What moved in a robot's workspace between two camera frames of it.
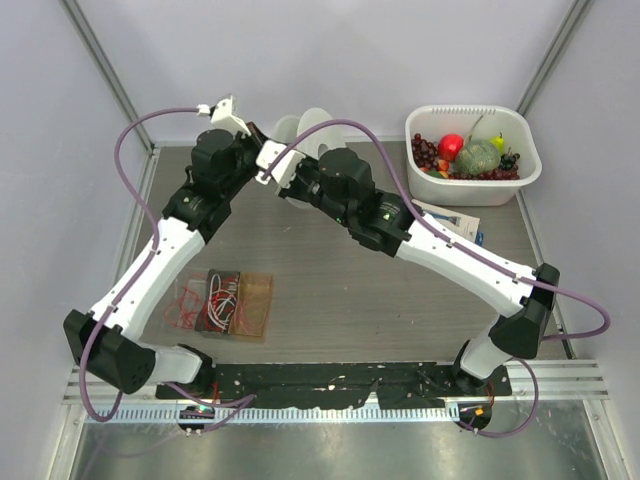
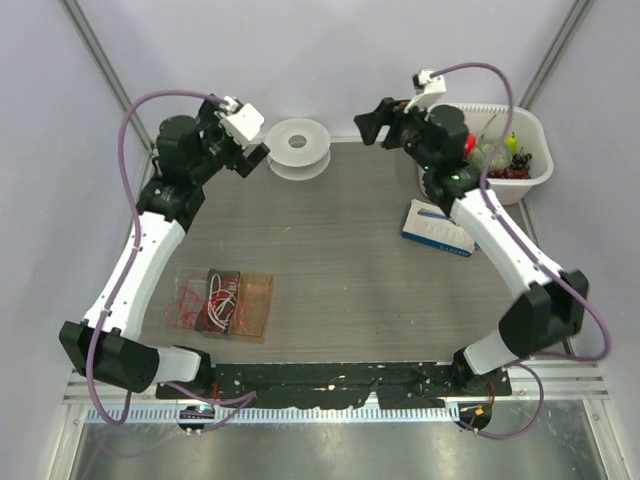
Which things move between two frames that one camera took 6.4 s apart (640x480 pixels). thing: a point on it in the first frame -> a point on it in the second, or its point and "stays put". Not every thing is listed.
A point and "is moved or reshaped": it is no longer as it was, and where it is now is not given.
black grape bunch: (508, 160) -> (520, 161)
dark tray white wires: (218, 302) stays put
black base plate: (337, 384) stays put
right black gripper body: (307, 184) -> (407, 131)
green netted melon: (476, 158) stays put
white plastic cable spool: (328, 137) is moved or reshaped
